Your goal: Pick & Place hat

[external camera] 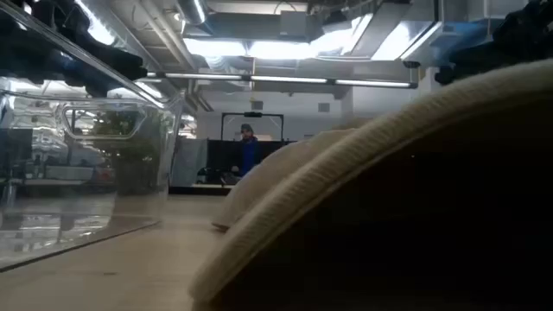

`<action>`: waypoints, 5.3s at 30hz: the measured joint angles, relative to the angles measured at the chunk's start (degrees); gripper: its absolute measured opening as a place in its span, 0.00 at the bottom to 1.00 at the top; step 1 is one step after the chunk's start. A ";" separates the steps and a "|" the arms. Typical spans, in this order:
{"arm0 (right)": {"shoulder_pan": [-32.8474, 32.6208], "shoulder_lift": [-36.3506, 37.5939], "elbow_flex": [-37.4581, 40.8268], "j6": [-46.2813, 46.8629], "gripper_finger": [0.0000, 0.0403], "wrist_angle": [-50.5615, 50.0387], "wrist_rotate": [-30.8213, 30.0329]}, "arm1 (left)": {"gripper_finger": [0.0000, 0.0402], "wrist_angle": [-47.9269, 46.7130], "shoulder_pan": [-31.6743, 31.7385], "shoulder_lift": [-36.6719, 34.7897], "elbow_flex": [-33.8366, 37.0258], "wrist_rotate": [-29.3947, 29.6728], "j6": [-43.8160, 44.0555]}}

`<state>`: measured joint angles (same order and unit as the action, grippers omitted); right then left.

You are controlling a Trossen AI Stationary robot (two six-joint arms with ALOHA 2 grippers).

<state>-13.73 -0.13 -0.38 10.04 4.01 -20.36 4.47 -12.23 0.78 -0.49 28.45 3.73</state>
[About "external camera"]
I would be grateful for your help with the clear plastic bin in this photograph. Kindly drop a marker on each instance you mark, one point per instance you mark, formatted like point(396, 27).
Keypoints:
point(43, 216)

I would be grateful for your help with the grey panel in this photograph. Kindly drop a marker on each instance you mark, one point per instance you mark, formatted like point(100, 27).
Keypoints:
point(188, 162)

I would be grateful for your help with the long ceiling light fixture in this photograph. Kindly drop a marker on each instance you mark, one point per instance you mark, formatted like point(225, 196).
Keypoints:
point(285, 79)

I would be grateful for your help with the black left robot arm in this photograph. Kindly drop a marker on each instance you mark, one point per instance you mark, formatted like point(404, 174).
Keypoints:
point(108, 56)

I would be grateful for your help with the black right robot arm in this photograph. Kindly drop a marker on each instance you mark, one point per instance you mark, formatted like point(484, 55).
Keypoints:
point(518, 34)

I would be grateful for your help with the beige baseball cap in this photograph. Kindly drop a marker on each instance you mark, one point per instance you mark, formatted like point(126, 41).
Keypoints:
point(276, 181)
point(345, 155)

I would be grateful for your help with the person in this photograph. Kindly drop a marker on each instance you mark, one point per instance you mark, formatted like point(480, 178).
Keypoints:
point(249, 153)

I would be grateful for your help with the black partition panel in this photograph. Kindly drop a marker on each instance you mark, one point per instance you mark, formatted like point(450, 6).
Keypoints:
point(224, 160)

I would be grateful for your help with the black camera rig frame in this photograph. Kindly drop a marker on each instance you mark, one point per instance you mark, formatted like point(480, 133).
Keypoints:
point(252, 114)

